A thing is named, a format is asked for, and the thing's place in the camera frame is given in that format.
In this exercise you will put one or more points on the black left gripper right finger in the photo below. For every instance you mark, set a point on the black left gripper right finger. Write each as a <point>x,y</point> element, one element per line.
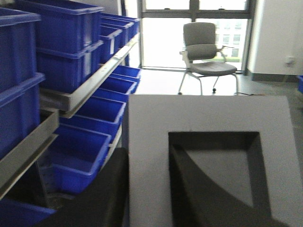
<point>197,201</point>

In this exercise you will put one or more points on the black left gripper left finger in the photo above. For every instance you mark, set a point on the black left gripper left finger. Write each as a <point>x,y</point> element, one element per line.
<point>102,203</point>

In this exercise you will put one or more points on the gray square foam base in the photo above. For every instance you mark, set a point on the gray square foam base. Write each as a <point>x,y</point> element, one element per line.
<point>245,143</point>

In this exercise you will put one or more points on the distant steel shelving rack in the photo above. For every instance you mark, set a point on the distant steel shelving rack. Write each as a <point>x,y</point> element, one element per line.
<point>57,104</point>

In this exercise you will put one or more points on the gray office chair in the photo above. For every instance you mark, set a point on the gray office chair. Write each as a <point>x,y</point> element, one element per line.
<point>201,55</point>

